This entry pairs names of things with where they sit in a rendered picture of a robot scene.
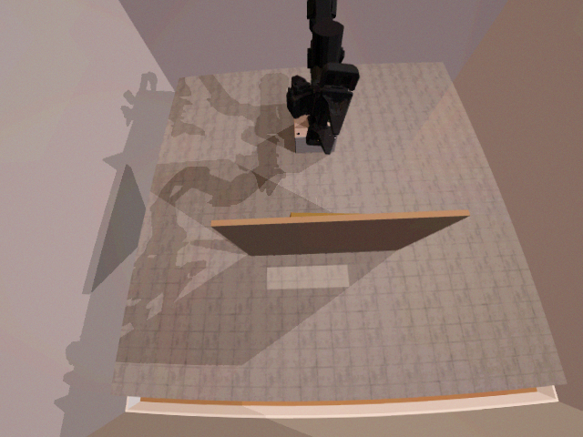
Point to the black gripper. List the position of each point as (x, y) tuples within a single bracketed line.
[(332, 104)]

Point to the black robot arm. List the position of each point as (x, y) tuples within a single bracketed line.
[(327, 36)]

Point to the brown wooden board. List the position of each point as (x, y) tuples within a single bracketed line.
[(335, 233)]

